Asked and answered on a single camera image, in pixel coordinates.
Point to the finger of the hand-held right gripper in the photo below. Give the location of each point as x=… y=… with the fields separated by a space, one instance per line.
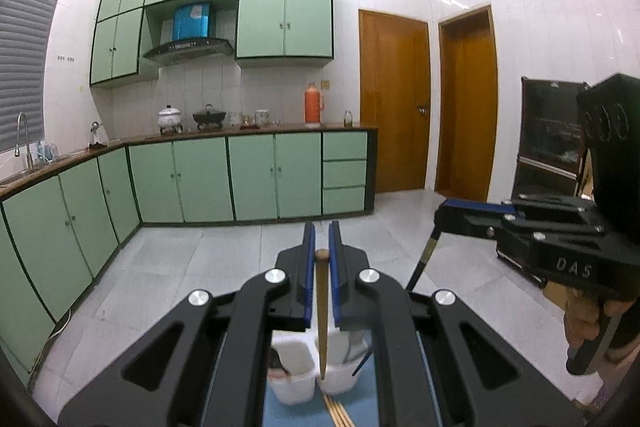
x=475 y=224
x=550 y=207

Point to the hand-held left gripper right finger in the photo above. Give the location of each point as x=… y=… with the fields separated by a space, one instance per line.
x=336 y=277

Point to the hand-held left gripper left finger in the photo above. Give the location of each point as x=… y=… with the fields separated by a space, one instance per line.
x=310 y=277

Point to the plain wooden chopstick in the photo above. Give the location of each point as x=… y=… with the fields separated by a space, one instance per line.
x=321 y=307

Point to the black plastic spoon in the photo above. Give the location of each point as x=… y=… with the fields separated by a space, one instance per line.
x=279 y=361

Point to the white two-compartment utensil holder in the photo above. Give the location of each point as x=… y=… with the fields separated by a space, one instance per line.
x=295 y=387

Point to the person's right hand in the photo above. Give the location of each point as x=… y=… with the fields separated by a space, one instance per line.
x=582 y=322

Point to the black glass-front cabinet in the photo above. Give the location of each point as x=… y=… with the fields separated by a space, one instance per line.
x=545 y=142

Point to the wooden chopstick orange-red end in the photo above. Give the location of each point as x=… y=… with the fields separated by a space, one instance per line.
x=336 y=416
x=330 y=414

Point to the blue table mat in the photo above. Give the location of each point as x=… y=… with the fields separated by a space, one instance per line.
x=300 y=417

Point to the closed wooden door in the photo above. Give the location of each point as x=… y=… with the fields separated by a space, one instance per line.
x=395 y=102

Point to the green base cabinets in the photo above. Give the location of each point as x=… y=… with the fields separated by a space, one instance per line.
x=200 y=177

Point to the glass jar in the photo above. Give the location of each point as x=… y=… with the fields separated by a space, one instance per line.
x=348 y=119

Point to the white canister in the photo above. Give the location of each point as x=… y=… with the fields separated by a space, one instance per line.
x=262 y=117

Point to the orange thermos flask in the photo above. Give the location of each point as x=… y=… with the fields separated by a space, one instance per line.
x=313 y=107

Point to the black wok with lid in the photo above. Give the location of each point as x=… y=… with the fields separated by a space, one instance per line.
x=209 y=117

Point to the white cooking pot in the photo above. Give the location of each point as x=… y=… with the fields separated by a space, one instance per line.
x=169 y=117

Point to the small metal kettle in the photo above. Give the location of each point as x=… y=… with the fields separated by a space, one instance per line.
x=95 y=137

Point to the black range hood blue chimney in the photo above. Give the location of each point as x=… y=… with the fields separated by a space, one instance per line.
x=192 y=47

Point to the clear bottles by sink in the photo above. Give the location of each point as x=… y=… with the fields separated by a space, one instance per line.
x=46 y=152

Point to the metal sink faucet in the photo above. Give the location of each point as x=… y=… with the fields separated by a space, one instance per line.
x=29 y=147

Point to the grey window blind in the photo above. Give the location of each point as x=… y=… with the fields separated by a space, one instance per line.
x=25 y=67

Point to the wooden door in frame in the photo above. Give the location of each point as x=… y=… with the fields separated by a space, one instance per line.
x=465 y=107

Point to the green wall cabinets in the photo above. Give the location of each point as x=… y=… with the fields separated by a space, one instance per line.
x=285 y=22

